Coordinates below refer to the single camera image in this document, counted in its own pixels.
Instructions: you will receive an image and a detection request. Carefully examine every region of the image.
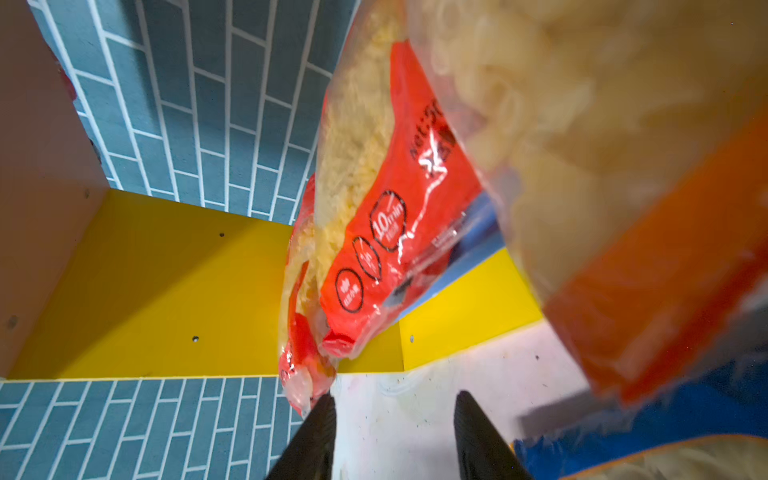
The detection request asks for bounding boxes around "red macaroni bag back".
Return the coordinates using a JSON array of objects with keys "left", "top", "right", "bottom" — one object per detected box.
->
[{"left": 315, "top": 1, "right": 482, "bottom": 359}]

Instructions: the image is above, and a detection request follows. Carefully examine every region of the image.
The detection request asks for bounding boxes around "red macaroni bag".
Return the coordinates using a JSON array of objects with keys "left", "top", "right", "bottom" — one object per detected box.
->
[
  {"left": 278, "top": 177, "right": 337, "bottom": 416},
  {"left": 315, "top": 1, "right": 482, "bottom": 359}
]

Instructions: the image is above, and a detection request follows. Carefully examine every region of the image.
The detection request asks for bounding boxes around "blue elbow pasta bag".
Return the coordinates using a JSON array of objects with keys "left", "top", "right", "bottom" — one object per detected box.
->
[{"left": 513, "top": 349, "right": 767, "bottom": 479}]

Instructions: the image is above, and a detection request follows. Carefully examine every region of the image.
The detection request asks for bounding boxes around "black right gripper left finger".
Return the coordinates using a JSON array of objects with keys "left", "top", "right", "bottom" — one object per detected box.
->
[{"left": 266, "top": 393, "right": 337, "bottom": 480}]

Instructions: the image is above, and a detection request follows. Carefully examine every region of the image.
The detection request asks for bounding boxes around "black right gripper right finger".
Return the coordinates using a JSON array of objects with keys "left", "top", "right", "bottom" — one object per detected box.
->
[{"left": 453, "top": 390, "right": 532, "bottom": 480}]

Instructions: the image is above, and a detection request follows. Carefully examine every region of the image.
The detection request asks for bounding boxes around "orange pasta bag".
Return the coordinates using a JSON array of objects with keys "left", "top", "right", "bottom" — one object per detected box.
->
[{"left": 405, "top": 1, "right": 767, "bottom": 404}]

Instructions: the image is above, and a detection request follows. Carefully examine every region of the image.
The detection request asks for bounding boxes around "yellow shelf unit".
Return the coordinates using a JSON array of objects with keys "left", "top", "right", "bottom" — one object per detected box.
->
[{"left": 0, "top": 0, "right": 544, "bottom": 382}]

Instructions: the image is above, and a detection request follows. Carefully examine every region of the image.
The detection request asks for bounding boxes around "red macaroni bag front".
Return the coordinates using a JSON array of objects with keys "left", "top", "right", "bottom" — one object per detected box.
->
[{"left": 278, "top": 177, "right": 337, "bottom": 416}]

